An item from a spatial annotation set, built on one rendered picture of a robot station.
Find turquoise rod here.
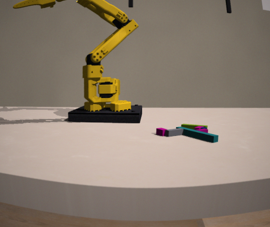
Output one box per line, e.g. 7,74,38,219
176,127,218,143

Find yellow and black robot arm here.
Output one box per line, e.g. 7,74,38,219
77,0,138,112

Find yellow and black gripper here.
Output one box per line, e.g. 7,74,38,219
13,0,56,8

